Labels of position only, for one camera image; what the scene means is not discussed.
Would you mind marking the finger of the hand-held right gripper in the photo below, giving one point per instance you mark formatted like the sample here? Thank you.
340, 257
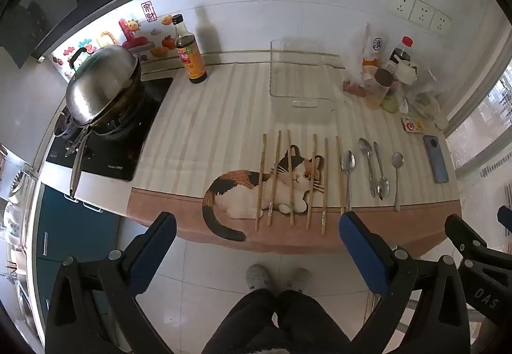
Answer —
460, 230
506, 220

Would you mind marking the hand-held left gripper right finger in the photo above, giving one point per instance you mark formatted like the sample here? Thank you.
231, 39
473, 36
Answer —
360, 254

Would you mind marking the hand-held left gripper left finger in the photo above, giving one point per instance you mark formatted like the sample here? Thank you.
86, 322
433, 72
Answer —
154, 258

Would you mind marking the stainless steel spoon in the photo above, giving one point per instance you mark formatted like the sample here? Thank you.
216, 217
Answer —
397, 159
348, 161
383, 188
364, 147

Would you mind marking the wooden chopstick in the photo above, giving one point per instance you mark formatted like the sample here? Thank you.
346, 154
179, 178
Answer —
290, 178
260, 182
274, 178
311, 182

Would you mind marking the clear rectangular container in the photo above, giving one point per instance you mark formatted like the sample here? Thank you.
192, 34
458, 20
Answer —
300, 103

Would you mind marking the grey slipper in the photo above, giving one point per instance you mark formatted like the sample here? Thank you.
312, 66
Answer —
299, 280
257, 277

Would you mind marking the blue smartphone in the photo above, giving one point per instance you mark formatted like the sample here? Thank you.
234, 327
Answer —
436, 160

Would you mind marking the blue kitchen cabinet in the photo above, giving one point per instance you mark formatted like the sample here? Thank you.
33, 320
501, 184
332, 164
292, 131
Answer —
72, 226

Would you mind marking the window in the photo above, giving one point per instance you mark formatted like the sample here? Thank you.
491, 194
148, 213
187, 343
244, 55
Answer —
488, 118

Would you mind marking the black gas stove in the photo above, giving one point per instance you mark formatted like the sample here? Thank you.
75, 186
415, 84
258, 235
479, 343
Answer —
116, 156

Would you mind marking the white and orange packet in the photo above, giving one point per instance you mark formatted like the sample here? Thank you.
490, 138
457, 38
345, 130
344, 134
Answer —
412, 125

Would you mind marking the crumpled plastic bag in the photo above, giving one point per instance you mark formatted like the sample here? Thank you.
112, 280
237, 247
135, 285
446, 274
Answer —
424, 102

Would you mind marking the greenish glass jar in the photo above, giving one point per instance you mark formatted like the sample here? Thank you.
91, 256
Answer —
391, 104

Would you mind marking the metal dish rack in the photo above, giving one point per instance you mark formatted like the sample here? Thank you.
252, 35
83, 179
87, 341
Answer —
16, 194

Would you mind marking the cat printed striped tablecloth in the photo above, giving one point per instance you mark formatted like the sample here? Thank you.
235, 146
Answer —
224, 118

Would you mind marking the white cup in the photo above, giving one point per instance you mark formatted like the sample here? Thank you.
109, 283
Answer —
407, 72

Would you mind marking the stainless steel wok lid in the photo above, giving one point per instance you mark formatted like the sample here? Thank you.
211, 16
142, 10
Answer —
100, 86

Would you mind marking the red capped dark bottle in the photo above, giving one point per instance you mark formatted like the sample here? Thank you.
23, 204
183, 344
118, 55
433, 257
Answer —
402, 54

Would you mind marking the orange lidded jar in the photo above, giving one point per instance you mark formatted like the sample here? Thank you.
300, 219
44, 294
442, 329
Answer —
369, 65

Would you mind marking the dark soy sauce bottle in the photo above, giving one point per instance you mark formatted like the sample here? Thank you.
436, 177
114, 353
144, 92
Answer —
192, 63

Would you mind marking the clear plastic bag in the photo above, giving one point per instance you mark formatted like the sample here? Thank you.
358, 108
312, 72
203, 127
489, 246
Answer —
360, 46

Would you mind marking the white wall socket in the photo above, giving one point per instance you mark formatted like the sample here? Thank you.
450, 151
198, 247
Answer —
440, 23
401, 4
422, 14

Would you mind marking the colourful cartoon wall sticker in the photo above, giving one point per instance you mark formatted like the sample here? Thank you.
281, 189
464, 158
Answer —
154, 38

